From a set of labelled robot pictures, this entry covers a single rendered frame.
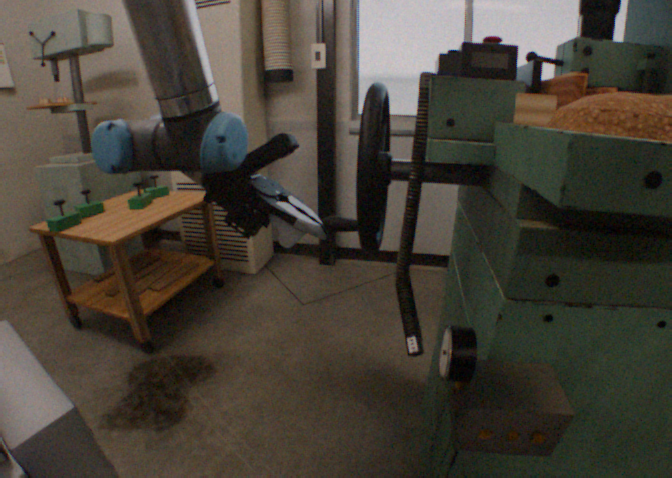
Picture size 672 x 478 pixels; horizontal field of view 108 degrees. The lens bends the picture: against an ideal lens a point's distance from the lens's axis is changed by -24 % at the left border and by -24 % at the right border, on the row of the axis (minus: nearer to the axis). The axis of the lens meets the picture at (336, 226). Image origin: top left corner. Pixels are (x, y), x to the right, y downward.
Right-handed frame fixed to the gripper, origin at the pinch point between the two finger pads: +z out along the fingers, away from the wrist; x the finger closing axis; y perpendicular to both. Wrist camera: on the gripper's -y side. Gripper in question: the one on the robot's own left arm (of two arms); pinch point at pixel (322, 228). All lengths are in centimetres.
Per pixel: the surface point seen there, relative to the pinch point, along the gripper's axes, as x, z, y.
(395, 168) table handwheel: -7.1, 4.2, -13.1
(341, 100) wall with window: -132, -41, -16
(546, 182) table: 17.7, 15.6, -22.3
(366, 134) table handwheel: 4.5, -1.3, -16.0
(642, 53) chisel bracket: -4, 25, -49
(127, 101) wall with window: -128, -178, 56
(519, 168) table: 10.2, 15.3, -22.7
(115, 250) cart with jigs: -27, -60, 62
